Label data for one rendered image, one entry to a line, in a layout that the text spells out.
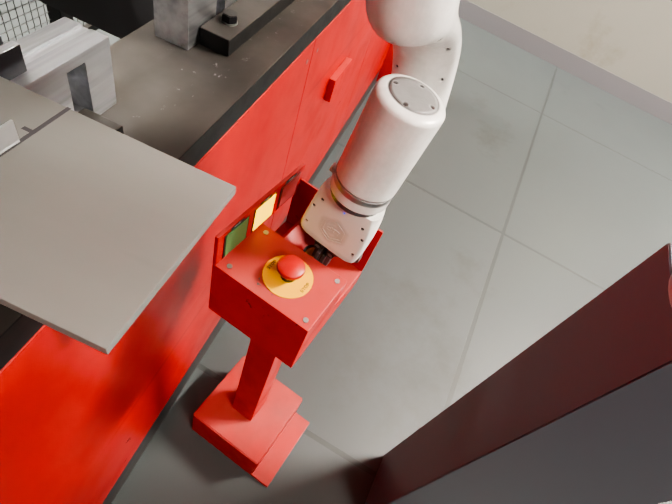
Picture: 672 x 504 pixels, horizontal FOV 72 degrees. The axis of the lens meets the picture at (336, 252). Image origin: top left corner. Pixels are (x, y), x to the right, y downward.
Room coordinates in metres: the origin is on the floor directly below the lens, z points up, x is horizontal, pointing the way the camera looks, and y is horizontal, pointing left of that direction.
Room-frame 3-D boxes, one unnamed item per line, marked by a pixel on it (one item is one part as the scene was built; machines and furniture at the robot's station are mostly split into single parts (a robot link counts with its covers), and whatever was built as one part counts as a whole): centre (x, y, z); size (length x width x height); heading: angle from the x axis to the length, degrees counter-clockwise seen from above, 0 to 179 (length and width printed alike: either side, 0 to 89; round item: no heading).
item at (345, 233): (0.46, 0.01, 0.85); 0.10 x 0.07 x 0.11; 77
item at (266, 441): (0.41, 0.02, 0.06); 0.25 x 0.20 x 0.12; 77
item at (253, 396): (0.42, 0.05, 0.39); 0.06 x 0.06 x 0.54; 77
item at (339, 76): (1.22, 0.20, 0.59); 0.15 x 0.02 x 0.07; 178
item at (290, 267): (0.37, 0.05, 0.79); 0.04 x 0.04 x 0.04
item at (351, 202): (0.46, 0.01, 0.91); 0.09 x 0.08 x 0.03; 77
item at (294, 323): (0.42, 0.05, 0.75); 0.20 x 0.16 x 0.18; 167
